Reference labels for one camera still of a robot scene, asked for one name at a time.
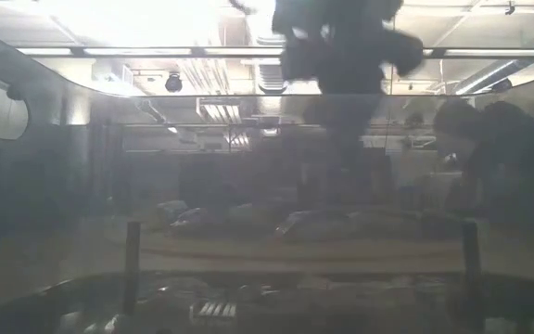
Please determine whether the ceiling air vent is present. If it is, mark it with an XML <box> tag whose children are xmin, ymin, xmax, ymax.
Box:
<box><xmin>256</xmin><ymin>63</ymin><xmax>291</xmax><ymax>94</ymax></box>

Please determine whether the black ceiling dome camera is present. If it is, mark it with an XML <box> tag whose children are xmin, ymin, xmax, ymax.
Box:
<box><xmin>164</xmin><ymin>71</ymin><xmax>184</xmax><ymax>94</ymax></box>

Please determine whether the person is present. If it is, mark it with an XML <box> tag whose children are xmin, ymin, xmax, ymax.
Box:
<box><xmin>433</xmin><ymin>99</ymin><xmax>534</xmax><ymax>224</ymax></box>

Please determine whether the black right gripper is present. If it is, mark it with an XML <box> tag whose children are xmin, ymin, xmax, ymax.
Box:
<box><xmin>279</xmin><ymin>20</ymin><xmax>426</xmax><ymax>161</ymax></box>

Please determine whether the clear plastic bin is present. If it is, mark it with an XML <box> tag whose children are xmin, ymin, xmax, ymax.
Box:
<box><xmin>0</xmin><ymin>20</ymin><xmax>534</xmax><ymax>334</ymax></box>

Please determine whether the blue granola bar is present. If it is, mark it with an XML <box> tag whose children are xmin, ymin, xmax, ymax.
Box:
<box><xmin>155</xmin><ymin>199</ymin><xmax>190</xmax><ymax>224</ymax></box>
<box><xmin>169</xmin><ymin>207</ymin><xmax>215</xmax><ymax>233</ymax></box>

